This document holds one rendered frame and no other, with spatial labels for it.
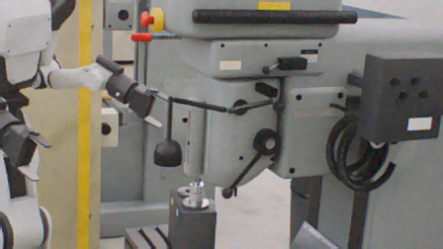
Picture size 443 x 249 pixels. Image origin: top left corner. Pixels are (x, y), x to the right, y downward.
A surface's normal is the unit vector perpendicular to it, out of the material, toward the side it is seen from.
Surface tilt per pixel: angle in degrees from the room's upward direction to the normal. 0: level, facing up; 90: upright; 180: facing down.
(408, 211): 88
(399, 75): 90
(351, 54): 90
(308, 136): 90
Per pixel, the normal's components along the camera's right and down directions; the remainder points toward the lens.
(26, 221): 0.63, -0.20
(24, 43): 0.85, 0.31
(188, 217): 0.23, 0.27
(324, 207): -0.91, 0.05
